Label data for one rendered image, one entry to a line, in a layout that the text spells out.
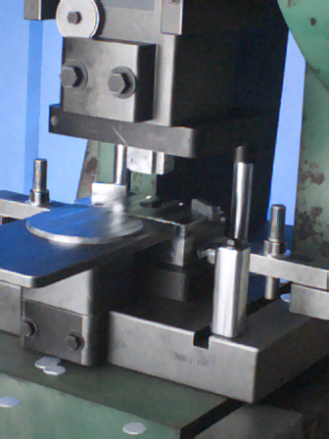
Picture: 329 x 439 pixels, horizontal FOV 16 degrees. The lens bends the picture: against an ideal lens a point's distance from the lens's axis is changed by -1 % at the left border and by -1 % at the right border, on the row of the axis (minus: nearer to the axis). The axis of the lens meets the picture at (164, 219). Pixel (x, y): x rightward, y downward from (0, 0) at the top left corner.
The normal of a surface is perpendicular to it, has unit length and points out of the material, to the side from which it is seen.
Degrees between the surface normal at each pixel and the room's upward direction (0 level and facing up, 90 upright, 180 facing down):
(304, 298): 90
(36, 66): 90
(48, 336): 90
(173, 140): 90
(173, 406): 0
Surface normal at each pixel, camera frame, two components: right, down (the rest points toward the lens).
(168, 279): -0.53, 0.19
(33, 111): 0.36, 0.26
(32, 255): 0.05, -0.97
